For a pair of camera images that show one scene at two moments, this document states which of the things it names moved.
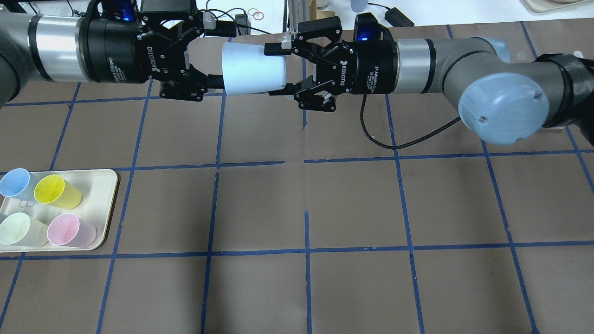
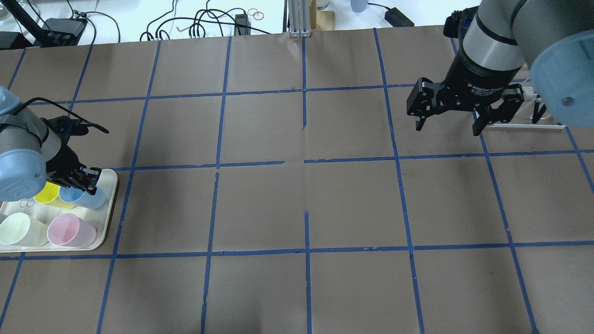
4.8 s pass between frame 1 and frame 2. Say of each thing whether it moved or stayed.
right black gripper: moved
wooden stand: stayed
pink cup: stayed
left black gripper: moved
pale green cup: stayed
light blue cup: moved
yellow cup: stayed
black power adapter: stayed
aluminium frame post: stayed
